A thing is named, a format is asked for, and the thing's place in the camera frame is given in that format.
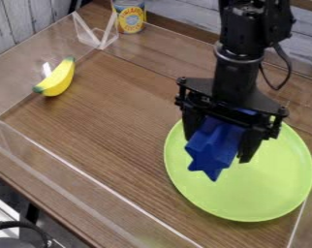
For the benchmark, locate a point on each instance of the clear acrylic front wall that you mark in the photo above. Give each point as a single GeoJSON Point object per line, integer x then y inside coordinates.
{"type": "Point", "coordinates": [103, 218]}

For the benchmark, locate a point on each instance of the yellow toy banana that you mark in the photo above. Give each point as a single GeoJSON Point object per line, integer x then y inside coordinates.
{"type": "Point", "coordinates": [56, 83]}

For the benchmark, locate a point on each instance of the blue star-shaped block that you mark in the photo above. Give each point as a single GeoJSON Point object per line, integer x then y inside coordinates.
{"type": "Point", "coordinates": [213, 147]}

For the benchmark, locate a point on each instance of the clear acrylic corner bracket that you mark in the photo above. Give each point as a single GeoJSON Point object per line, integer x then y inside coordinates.
{"type": "Point", "coordinates": [95, 37]}

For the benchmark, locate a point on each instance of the green round plate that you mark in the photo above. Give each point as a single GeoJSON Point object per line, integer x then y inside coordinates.
{"type": "Point", "coordinates": [253, 192]}

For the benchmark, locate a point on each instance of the yellow blue labelled can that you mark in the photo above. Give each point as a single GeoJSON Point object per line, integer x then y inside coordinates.
{"type": "Point", "coordinates": [131, 15]}

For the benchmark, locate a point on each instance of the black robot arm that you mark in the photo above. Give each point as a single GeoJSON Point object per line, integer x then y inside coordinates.
{"type": "Point", "coordinates": [253, 26]}

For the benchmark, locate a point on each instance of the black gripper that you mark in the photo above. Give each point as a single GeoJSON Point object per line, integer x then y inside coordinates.
{"type": "Point", "coordinates": [252, 111]}

